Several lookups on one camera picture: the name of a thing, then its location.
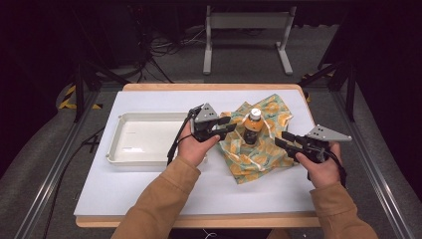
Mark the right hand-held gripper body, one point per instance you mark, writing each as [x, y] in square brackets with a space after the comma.
[318, 139]

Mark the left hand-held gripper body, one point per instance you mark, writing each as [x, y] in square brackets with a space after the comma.
[205, 124]

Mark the orange juice bottle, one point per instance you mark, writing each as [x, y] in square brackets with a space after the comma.
[253, 127]

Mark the white plastic tray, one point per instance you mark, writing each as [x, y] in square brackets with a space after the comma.
[146, 139]

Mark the person's left hand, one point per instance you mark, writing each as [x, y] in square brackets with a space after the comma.
[195, 149]

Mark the person's right hand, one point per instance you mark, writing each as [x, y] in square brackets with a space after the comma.
[320, 172]

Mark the black tripod stand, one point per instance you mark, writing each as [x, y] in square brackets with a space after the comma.
[348, 79]
[81, 83]

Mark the white table mat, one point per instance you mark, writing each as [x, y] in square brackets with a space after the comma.
[116, 186]

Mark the yellow-black hazard tape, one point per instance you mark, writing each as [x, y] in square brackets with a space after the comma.
[68, 99]

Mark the aluminium floor rail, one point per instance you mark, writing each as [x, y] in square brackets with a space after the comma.
[381, 186]
[53, 172]

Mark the grey metal stand frame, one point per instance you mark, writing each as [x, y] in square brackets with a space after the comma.
[249, 21]

